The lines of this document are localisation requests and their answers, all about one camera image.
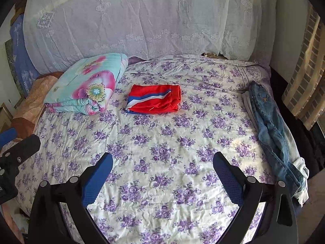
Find brown blanket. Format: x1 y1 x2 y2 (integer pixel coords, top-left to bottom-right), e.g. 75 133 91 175
11 72 63 141

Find blue jeans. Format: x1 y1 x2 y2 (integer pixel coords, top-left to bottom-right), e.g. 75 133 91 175
248 81 303 197

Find folded floral quilt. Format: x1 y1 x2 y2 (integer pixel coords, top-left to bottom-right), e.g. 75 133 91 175
43 53 128 115

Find beige checkered curtain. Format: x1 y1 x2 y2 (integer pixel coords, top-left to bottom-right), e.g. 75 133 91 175
282 5 324 130

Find purple floral bed sheet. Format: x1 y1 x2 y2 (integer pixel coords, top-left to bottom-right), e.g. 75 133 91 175
16 56 273 243

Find grey folded garment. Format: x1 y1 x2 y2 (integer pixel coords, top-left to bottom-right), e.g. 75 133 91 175
241 91 310 207

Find blue patterned pillow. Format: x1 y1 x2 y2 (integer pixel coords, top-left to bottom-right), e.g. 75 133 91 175
10 14 40 97

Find red pants with stripes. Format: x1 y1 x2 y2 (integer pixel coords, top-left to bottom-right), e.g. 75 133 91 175
125 84 181 114

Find white lace headboard cover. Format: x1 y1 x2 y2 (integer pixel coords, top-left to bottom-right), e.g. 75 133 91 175
23 0 276 74

